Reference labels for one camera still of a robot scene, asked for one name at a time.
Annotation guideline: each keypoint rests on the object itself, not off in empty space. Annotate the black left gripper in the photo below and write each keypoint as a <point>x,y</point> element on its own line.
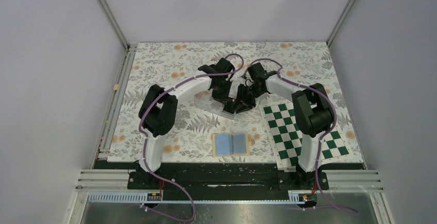
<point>222,98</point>

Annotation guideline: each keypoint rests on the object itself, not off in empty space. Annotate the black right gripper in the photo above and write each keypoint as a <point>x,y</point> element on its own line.
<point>245,103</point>

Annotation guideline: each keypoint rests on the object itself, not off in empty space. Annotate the clear plastic card box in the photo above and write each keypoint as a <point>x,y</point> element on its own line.
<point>204,101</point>

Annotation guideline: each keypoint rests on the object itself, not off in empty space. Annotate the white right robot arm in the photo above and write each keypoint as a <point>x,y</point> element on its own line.
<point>314,113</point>

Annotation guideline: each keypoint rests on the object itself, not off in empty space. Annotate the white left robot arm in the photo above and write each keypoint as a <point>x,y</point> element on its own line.
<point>158,110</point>

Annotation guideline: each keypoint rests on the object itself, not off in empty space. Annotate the floral table mat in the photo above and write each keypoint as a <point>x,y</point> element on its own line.
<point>269,125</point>

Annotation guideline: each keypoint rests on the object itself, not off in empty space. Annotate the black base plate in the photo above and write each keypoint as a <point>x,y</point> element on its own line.
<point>216,181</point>

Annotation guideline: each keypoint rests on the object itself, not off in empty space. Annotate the aluminium frame rail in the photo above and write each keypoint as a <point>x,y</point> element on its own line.
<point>118,88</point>

